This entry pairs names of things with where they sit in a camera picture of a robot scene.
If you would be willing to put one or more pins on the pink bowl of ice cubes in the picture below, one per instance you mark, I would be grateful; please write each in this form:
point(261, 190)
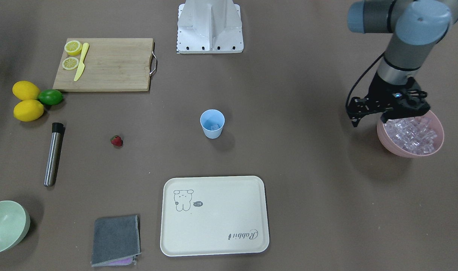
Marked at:
point(412, 137)

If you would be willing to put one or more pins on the lemon slice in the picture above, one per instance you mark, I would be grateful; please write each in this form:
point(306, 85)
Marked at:
point(73, 47)
point(70, 63)

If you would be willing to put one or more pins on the yellow lemon lower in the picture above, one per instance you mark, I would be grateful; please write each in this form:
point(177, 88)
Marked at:
point(28, 110)

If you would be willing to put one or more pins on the green lime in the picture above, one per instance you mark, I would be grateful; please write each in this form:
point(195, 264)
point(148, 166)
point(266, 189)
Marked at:
point(50, 97)

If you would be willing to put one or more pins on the mint green bowl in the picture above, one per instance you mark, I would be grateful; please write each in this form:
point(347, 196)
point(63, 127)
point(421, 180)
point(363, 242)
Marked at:
point(14, 224)

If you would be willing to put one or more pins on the grey folded cloth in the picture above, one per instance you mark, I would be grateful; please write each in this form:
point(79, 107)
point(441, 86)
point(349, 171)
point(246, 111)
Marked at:
point(116, 241)

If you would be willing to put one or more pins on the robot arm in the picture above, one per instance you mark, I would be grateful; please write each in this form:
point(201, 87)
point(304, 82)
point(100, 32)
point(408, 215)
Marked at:
point(416, 27)

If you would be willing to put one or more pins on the yellow lemon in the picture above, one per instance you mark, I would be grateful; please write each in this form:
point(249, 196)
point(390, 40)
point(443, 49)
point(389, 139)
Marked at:
point(25, 90)
point(28, 110)

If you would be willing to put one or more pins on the light blue plastic cup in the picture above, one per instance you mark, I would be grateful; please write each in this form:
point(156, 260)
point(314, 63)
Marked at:
point(209, 117)

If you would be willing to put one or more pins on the steel muddler black tip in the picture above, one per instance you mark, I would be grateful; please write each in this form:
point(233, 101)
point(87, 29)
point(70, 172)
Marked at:
point(58, 130)

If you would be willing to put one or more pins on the cream rabbit tray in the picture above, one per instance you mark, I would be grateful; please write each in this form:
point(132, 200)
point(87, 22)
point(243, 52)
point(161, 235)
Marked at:
point(214, 215)

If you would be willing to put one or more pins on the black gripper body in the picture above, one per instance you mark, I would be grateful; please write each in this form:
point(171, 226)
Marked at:
point(379, 89)

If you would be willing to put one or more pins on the lemon slice lower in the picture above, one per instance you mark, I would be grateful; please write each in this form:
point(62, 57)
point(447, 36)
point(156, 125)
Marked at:
point(70, 63)

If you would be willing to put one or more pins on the yellow lemon upper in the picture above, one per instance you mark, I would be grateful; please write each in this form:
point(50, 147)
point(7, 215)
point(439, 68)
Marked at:
point(25, 90)

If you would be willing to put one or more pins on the lemon slice upper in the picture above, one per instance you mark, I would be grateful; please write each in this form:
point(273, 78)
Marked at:
point(73, 47)

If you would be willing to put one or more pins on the red strawberry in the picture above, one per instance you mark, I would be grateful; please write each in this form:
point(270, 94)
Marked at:
point(116, 140)

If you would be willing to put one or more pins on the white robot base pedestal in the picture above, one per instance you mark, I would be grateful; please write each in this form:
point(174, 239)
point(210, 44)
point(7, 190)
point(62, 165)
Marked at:
point(209, 27)

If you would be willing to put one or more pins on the yellow plastic knife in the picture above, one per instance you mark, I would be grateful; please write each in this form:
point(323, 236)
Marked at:
point(81, 66)

